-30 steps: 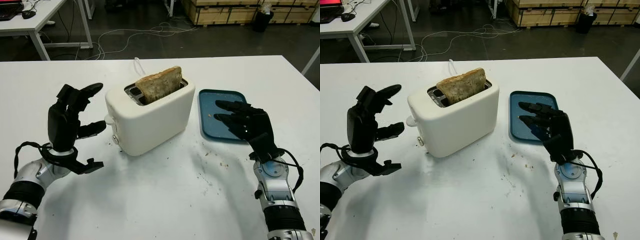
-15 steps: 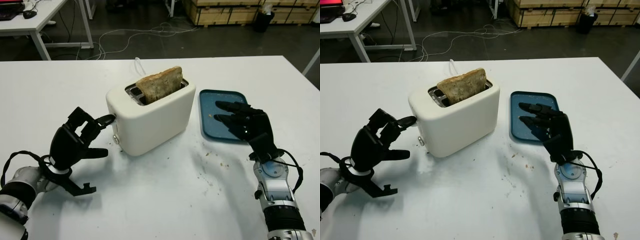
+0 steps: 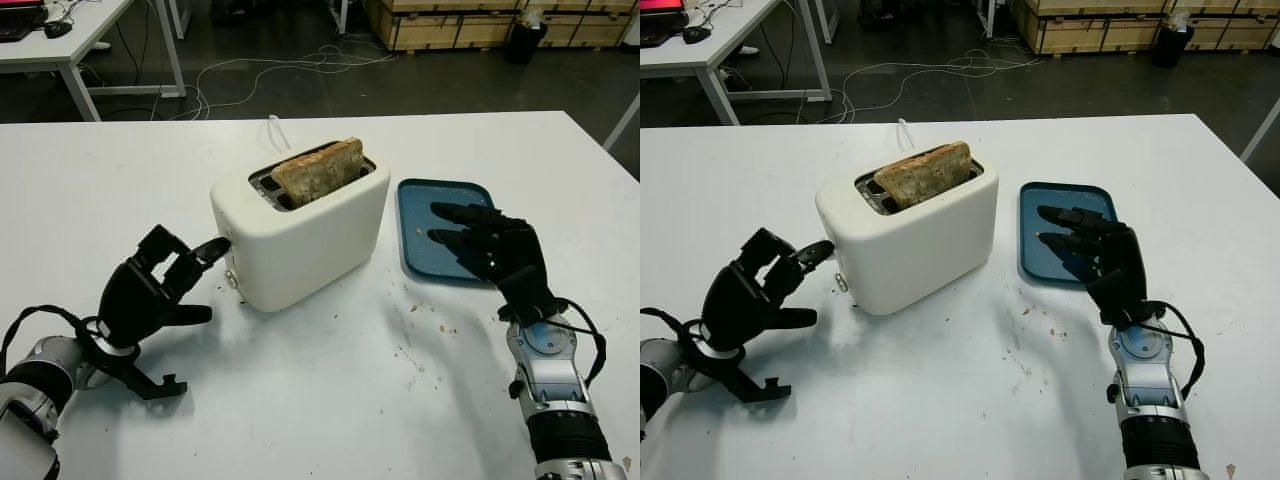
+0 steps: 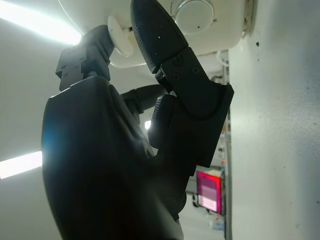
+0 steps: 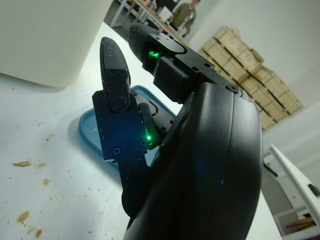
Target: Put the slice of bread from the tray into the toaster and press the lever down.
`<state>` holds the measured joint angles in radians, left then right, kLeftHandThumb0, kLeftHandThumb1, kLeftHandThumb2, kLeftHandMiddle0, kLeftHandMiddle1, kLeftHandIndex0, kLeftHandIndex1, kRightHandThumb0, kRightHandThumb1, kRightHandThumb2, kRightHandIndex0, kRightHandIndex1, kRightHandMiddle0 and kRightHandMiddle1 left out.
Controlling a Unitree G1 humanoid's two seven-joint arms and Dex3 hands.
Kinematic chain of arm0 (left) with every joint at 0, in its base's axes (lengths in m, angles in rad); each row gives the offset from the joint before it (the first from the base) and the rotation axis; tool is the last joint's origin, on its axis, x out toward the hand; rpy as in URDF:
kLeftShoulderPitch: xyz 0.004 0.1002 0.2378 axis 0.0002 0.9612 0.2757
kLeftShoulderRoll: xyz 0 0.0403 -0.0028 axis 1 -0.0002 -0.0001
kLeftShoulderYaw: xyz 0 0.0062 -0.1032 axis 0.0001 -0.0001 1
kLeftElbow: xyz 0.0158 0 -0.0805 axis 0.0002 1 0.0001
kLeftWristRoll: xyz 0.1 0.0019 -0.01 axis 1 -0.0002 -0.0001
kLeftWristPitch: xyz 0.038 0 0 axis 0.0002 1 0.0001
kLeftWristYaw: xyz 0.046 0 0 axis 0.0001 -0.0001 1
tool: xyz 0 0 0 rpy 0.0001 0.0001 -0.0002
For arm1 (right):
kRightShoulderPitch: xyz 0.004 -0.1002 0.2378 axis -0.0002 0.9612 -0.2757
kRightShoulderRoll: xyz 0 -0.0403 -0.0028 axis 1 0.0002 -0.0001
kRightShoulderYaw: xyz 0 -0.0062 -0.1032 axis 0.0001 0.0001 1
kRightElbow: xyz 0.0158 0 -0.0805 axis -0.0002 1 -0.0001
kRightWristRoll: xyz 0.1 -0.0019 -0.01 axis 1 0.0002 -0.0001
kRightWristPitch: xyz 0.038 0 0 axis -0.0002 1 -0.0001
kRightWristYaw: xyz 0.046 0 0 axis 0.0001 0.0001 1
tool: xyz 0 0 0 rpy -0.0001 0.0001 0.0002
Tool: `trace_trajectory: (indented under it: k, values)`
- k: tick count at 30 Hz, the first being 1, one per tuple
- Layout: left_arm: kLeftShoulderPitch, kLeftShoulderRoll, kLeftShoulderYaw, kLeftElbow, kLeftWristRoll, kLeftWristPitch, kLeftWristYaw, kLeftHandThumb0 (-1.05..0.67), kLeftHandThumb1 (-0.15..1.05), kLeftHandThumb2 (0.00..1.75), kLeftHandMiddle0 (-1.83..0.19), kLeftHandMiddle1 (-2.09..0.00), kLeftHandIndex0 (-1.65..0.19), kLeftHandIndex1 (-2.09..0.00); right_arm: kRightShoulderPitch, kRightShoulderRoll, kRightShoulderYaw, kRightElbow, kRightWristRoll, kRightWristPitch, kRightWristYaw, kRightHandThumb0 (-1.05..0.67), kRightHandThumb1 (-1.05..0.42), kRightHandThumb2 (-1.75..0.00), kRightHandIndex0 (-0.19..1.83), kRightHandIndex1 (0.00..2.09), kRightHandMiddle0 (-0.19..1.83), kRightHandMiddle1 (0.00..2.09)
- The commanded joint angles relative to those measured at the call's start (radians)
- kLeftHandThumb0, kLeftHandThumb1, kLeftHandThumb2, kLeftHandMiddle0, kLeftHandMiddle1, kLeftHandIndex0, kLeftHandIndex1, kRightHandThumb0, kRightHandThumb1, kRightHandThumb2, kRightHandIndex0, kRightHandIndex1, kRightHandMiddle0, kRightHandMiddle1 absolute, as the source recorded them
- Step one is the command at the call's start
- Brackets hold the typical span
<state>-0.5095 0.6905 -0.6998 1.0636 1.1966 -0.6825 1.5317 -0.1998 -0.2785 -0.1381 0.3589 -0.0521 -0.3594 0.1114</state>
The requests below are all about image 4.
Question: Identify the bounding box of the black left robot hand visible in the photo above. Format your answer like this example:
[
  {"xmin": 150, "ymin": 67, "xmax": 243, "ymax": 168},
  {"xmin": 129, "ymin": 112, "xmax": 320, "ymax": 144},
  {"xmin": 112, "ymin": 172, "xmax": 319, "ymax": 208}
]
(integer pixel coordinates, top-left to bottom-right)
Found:
[{"xmin": 41, "ymin": 0, "xmax": 235, "ymax": 240}]

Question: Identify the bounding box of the white two-slot toaster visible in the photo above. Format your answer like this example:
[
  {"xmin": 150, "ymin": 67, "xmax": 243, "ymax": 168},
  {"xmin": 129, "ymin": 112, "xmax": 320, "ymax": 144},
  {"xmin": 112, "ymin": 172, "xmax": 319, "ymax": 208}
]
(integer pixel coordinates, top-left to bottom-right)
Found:
[{"xmin": 57, "ymin": 0, "xmax": 257, "ymax": 69}]

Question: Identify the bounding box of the bright ceiling light strip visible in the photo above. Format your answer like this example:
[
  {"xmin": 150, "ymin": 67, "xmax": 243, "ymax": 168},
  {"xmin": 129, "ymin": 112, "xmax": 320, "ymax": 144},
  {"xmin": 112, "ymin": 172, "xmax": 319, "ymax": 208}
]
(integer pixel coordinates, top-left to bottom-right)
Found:
[
  {"xmin": 0, "ymin": 150, "xmax": 43, "ymax": 180},
  {"xmin": 0, "ymin": 3, "xmax": 83, "ymax": 46}
]

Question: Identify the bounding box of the black laptop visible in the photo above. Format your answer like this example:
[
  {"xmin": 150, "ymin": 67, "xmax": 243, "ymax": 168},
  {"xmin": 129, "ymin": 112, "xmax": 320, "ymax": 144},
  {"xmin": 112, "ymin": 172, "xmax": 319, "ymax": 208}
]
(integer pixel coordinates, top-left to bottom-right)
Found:
[{"xmin": 196, "ymin": 170, "xmax": 223, "ymax": 215}]

